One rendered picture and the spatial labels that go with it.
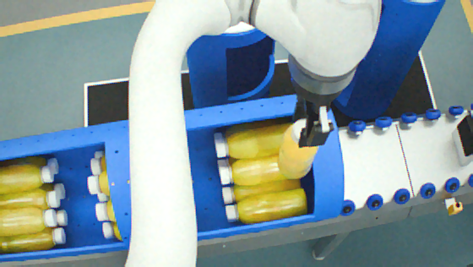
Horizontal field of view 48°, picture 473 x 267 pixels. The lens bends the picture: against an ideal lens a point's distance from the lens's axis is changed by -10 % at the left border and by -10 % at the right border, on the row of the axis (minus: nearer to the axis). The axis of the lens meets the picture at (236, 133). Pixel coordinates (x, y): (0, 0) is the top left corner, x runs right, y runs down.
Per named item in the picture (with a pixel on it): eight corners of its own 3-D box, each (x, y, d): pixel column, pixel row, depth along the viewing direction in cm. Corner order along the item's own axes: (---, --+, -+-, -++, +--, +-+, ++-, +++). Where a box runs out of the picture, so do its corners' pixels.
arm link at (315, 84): (350, 10, 71) (345, 34, 77) (282, 18, 71) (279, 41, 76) (370, 73, 68) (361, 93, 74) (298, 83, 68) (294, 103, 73)
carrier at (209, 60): (186, 138, 231) (255, 159, 228) (162, 20, 149) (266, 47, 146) (209, 76, 241) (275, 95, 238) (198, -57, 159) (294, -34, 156)
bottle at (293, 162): (276, 179, 111) (283, 150, 96) (277, 146, 114) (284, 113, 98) (311, 180, 111) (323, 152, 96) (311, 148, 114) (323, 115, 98)
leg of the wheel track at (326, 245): (327, 258, 228) (359, 226, 170) (313, 261, 228) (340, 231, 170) (324, 245, 230) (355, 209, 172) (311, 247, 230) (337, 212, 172)
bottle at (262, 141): (291, 120, 133) (220, 131, 132) (296, 122, 126) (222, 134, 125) (296, 149, 134) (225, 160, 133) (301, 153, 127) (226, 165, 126)
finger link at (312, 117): (329, 86, 80) (332, 94, 80) (323, 129, 90) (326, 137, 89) (303, 89, 80) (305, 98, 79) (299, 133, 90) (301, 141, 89)
